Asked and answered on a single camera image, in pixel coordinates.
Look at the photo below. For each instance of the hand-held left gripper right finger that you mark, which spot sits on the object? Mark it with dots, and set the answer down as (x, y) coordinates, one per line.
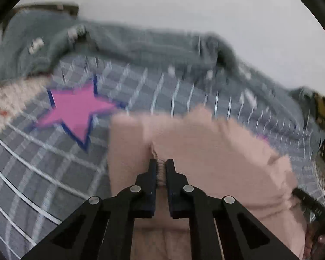
(171, 187)

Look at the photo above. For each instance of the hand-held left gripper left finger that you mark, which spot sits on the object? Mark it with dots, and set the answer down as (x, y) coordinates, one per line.
(151, 185)

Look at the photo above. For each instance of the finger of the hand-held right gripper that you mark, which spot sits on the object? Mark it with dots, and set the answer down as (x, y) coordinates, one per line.
(307, 201)

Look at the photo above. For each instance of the pink knit sweater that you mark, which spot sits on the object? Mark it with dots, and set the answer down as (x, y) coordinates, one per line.
(205, 151)

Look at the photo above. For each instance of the person's right hand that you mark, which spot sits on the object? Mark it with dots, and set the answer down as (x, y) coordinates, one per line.
(315, 242)

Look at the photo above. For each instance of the grey checked star bed sheet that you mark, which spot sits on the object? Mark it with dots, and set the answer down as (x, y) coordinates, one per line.
(43, 168)

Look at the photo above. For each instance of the grey-green fleece blanket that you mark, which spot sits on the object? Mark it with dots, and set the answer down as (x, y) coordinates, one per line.
(124, 43)

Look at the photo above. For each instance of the white floral cloth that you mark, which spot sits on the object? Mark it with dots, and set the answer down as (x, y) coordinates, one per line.
(8, 100)

